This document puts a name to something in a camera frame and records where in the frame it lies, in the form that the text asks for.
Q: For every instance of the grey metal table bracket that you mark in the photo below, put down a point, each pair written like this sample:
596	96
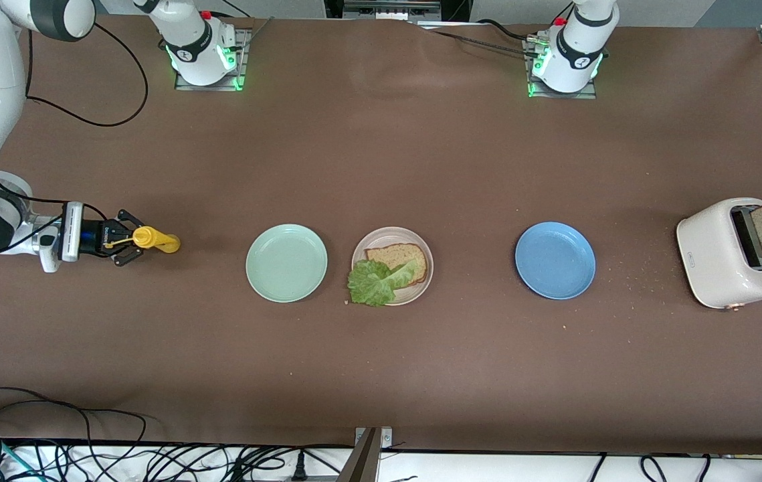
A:
364	462

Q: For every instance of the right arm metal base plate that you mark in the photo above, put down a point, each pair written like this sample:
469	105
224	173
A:
241	67

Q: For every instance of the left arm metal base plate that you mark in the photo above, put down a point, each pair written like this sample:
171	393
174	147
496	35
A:
561	95

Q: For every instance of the green lettuce leaf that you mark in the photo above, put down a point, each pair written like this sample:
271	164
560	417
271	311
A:
370	284

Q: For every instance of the beige plate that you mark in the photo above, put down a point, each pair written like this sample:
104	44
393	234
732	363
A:
391	234

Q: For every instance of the blue plate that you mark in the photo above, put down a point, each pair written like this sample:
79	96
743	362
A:
555	260

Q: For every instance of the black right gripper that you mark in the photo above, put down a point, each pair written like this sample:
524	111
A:
102	237

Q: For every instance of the cream white toaster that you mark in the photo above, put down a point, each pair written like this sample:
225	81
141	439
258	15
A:
708	261

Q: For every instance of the black power plug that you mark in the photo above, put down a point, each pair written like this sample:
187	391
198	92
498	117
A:
299	468

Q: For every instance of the black metal machine frame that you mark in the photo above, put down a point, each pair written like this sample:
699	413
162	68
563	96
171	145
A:
454	8

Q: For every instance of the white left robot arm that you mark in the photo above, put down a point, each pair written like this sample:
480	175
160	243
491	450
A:
578	53

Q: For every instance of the green plate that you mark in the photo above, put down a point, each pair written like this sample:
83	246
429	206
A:
286	263

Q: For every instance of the yellow mustard squeeze bottle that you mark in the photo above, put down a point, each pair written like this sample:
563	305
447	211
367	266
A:
160	241

